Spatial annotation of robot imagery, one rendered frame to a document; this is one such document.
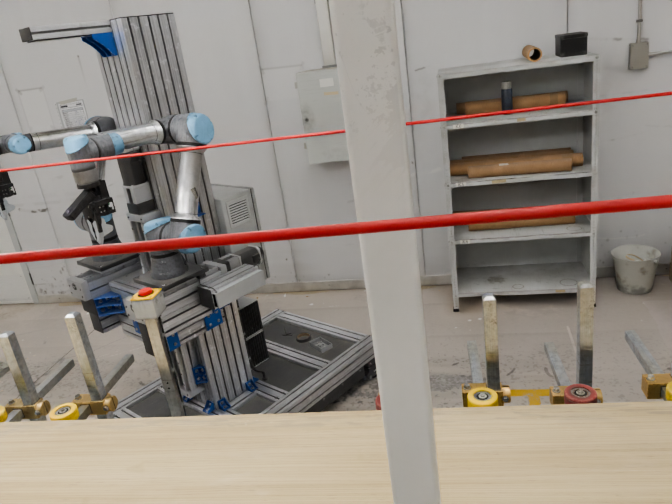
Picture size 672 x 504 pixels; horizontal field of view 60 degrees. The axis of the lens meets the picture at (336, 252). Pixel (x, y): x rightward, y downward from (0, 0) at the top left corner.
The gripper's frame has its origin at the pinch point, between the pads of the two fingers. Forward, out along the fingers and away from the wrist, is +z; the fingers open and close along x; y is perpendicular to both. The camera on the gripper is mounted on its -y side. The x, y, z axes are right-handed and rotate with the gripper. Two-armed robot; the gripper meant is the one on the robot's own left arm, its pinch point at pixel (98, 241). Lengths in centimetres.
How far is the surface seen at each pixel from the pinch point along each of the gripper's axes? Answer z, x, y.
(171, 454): 41, -65, -26
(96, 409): 48, -14, -23
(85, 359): 29.8, -15.2, -21.7
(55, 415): 41, -18, -36
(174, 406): 49, -36, -8
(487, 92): -4, -3, 275
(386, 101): -49, -159, -45
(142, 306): 12.1, -37.1, -9.5
